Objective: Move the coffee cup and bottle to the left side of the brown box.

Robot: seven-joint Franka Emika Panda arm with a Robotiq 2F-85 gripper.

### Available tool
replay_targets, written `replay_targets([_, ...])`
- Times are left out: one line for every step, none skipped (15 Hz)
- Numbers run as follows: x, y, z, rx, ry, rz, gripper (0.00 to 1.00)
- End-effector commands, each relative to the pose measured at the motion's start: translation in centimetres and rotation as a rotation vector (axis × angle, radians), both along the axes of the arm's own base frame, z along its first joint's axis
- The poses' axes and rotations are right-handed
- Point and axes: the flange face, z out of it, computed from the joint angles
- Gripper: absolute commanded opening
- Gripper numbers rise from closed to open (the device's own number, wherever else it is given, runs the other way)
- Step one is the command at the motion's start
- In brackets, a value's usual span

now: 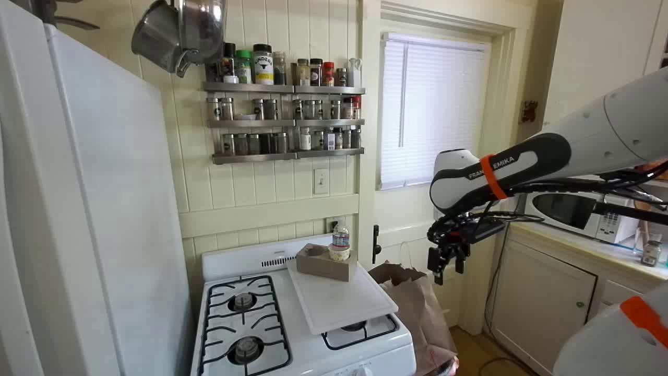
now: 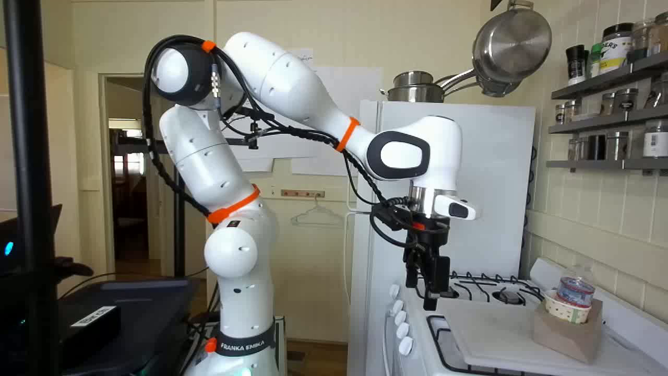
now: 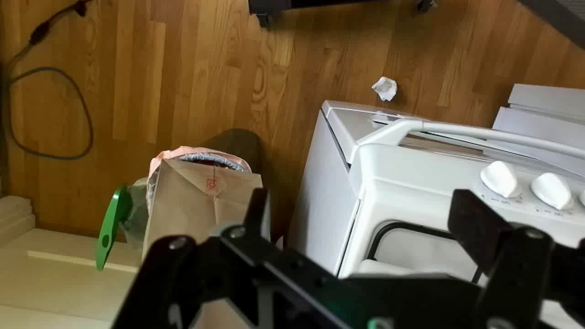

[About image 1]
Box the steel kitchen sink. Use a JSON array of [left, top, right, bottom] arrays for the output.
[[527, 191, 610, 232]]

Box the small glass shaker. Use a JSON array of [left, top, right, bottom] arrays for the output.
[[641, 236, 663, 269]]

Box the brown cardboard cup carrier box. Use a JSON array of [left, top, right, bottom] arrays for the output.
[[294, 243, 358, 285]]

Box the large white label spice jar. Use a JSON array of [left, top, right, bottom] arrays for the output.
[[250, 42, 276, 88]]

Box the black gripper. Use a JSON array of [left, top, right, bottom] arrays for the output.
[[426, 216, 484, 287]]

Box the white refrigerator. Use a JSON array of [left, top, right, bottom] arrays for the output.
[[0, 0, 193, 376]]

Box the metal spice rack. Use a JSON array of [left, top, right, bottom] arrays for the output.
[[201, 82, 368, 168]]

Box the white light switch plate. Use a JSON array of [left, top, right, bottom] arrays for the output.
[[311, 168, 329, 197]]

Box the green lid spice jar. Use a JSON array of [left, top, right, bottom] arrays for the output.
[[233, 49, 255, 86]]

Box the dark spice bottle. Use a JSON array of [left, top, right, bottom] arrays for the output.
[[222, 42, 239, 86]]

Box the black door latch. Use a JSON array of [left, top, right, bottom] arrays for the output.
[[371, 224, 384, 265]]

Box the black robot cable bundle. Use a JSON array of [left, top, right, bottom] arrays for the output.
[[478, 161, 668, 227]]

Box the brown paper bag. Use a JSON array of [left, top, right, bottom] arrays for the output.
[[368, 262, 461, 376]]

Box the hanging steel pan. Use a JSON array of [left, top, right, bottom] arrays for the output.
[[174, 0, 228, 67]]

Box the white kitchen cabinet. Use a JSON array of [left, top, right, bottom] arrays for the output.
[[484, 225, 668, 376]]

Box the confetti print paper coffee cup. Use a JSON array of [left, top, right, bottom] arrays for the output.
[[328, 243, 353, 264]]

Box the white window blind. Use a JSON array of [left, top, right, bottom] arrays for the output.
[[378, 32, 492, 192]]

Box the white gas stove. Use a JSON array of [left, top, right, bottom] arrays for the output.
[[187, 233, 420, 376]]

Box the white cutting board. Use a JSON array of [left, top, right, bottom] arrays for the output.
[[285, 258, 401, 337]]

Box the hanging steel pot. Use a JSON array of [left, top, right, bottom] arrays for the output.
[[130, 0, 205, 79]]

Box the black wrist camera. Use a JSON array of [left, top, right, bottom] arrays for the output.
[[459, 216, 507, 246]]

